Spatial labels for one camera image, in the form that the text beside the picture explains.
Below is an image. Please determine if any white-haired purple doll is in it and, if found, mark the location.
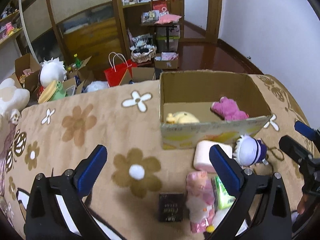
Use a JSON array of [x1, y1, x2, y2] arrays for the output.
[[232, 134, 268, 167]]

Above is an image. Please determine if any green tissue packet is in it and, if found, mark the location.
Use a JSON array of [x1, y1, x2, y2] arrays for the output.
[[212, 176, 235, 210]]

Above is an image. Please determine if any white black penguin plush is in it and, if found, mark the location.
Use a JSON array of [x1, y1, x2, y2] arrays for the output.
[[205, 207, 231, 233]]

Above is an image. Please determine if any pink packaged plush doll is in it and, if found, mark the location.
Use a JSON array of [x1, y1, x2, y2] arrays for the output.
[[185, 171, 215, 233]]

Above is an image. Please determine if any pink plush toy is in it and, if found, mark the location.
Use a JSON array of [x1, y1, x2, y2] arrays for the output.
[[210, 96, 249, 121]]

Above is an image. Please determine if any black tissue packet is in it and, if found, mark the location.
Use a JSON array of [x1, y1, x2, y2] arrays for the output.
[[158, 193, 184, 223]]

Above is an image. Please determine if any yellow bear plush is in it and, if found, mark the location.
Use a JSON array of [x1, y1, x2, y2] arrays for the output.
[[166, 111, 200, 124]]

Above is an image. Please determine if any person's right hand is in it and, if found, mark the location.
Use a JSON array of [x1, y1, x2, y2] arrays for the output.
[[297, 194, 309, 215]]

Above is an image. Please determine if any beige floral blanket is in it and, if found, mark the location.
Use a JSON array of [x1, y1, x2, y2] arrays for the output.
[[3, 75, 319, 239]]

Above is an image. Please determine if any large white cream plush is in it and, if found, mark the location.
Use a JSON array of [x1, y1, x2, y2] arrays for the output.
[[1, 78, 30, 125]]

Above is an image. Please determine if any green frog plush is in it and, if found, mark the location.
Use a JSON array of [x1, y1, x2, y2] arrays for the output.
[[38, 80, 66, 104]]

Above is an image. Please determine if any open cardboard box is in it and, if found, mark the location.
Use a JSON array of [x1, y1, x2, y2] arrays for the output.
[[10, 53, 41, 94], [159, 70, 272, 150]]

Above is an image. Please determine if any white round plush head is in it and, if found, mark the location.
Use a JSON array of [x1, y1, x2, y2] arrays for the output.
[[40, 57, 67, 88]]

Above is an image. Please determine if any open cardboard box left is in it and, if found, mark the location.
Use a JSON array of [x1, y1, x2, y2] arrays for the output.
[[10, 53, 41, 94]]

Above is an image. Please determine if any green glass bottle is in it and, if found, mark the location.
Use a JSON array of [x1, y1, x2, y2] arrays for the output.
[[74, 54, 82, 68]]

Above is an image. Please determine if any red paper gift bag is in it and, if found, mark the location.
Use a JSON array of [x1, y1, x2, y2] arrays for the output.
[[104, 51, 137, 87]]

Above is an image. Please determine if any small cardboard box on floor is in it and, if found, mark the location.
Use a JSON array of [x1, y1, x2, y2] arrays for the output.
[[154, 52, 178, 69]]

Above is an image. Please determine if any clear plastic storage bin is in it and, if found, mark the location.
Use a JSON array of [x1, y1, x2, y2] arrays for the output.
[[156, 24, 180, 53]]

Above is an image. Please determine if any small black side table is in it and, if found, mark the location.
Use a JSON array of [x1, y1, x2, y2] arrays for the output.
[[140, 23, 181, 53]]

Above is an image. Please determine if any wicker basket with plushies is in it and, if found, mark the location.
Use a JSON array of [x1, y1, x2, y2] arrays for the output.
[[130, 34, 157, 63]]

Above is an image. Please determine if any pink cloth on table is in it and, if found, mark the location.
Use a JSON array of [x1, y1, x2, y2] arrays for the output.
[[156, 14, 182, 24]]

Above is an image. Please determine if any brown wooden wardrobe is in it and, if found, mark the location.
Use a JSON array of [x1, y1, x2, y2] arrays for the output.
[[0, 0, 153, 81]]

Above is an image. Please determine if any white shelf with figurines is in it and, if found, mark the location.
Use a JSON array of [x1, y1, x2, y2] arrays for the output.
[[1, 0, 37, 80]]

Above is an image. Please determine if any wooden door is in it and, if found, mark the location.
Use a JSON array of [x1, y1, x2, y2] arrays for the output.
[[168, 0, 222, 44]]

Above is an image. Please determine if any red box on shelf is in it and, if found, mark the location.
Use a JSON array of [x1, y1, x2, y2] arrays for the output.
[[151, 0, 168, 12]]

